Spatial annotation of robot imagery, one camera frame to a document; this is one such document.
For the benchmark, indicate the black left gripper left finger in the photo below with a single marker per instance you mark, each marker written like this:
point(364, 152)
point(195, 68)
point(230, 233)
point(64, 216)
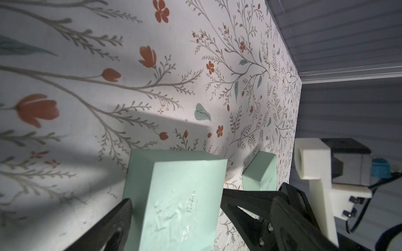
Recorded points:
point(110, 233)

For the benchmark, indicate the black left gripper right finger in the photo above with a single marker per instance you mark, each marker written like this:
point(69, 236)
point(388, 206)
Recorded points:
point(293, 232)

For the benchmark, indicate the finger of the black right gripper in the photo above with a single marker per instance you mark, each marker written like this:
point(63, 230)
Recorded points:
point(250, 213)

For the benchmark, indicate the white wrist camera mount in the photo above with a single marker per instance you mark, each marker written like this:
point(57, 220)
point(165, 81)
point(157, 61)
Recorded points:
point(339, 172)

